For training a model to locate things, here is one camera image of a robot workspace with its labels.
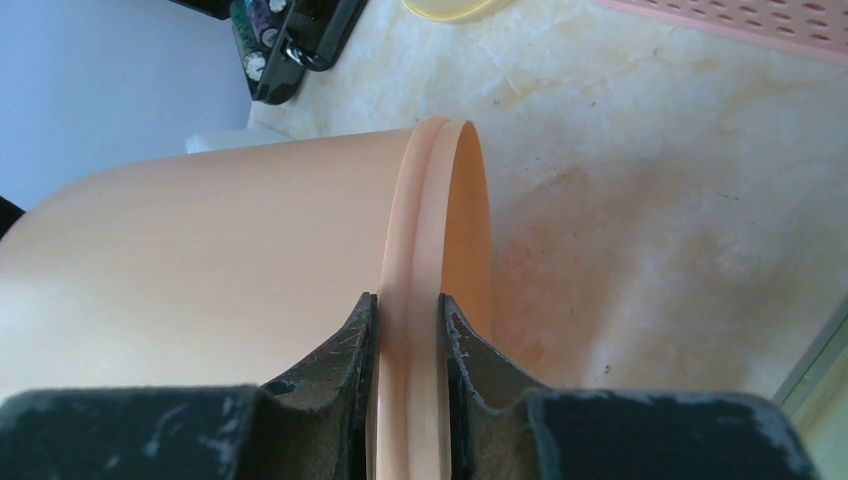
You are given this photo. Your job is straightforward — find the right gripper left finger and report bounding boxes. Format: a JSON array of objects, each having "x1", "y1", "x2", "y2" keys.
[{"x1": 1, "y1": 293, "x2": 378, "y2": 479}]

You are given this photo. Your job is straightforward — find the pink plastic basket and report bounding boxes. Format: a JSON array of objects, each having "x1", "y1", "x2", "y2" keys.
[{"x1": 600, "y1": 0, "x2": 847, "y2": 66}]

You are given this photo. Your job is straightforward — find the yellow capybara bucket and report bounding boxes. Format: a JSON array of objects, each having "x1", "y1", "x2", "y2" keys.
[{"x1": 402, "y1": 0, "x2": 510, "y2": 23}]

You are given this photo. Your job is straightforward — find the white perforated plastic basket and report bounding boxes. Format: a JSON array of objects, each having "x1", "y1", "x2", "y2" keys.
[{"x1": 185, "y1": 125, "x2": 290, "y2": 154}]

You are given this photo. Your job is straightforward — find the orange capybara bucket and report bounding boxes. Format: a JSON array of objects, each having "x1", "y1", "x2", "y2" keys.
[{"x1": 1, "y1": 117, "x2": 491, "y2": 479}]

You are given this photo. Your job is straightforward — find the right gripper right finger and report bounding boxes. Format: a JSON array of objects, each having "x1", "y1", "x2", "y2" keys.
[{"x1": 438, "y1": 295, "x2": 819, "y2": 479}]

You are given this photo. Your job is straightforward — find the black case with parts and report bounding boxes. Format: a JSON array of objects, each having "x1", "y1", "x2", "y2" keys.
[{"x1": 178, "y1": 0, "x2": 367, "y2": 105}]

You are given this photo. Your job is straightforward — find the green plastic basket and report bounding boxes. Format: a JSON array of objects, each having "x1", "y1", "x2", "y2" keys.
[{"x1": 774, "y1": 315, "x2": 847, "y2": 479}]

